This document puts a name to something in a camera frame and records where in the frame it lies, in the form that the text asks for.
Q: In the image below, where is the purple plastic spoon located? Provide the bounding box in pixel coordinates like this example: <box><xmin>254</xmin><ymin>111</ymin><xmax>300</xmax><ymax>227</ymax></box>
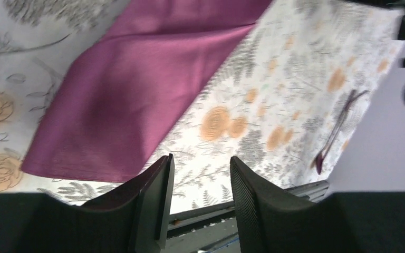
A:
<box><xmin>313</xmin><ymin>90</ymin><xmax>361</xmax><ymax>175</ymax></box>

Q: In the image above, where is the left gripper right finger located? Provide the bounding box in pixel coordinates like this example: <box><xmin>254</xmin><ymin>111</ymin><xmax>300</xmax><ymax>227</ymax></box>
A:
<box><xmin>230</xmin><ymin>157</ymin><xmax>405</xmax><ymax>252</ymax></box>

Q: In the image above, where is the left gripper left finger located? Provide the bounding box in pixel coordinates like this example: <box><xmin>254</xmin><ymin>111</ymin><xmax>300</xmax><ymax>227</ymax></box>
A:
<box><xmin>0</xmin><ymin>154</ymin><xmax>175</xmax><ymax>252</ymax></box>

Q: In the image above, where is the purple cloth napkin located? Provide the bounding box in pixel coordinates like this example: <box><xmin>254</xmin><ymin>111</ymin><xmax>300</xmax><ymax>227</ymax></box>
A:
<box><xmin>21</xmin><ymin>0</ymin><xmax>269</xmax><ymax>182</ymax></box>

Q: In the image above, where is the floral tablecloth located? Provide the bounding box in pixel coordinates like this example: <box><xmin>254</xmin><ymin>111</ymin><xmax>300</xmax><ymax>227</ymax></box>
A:
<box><xmin>0</xmin><ymin>1</ymin><xmax>404</xmax><ymax>213</ymax></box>

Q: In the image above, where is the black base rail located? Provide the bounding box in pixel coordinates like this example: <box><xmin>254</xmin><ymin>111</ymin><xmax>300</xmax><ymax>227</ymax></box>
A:
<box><xmin>166</xmin><ymin>178</ymin><xmax>347</xmax><ymax>252</ymax></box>

